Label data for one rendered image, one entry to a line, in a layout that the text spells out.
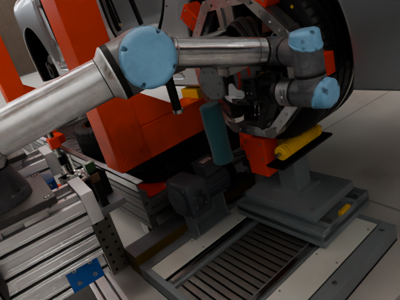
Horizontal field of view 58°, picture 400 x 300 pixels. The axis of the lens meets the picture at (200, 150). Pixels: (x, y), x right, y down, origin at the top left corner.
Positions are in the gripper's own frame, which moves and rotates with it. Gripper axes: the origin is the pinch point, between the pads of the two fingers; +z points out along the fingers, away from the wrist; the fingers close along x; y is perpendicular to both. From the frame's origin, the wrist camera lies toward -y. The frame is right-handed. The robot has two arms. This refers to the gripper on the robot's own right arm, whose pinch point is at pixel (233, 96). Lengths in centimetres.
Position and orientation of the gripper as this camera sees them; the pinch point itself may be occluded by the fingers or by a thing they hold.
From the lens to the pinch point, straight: 115.5
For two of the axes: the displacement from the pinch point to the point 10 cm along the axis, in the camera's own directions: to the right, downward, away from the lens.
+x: -7.4, 4.3, -5.1
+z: -6.2, -1.5, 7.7
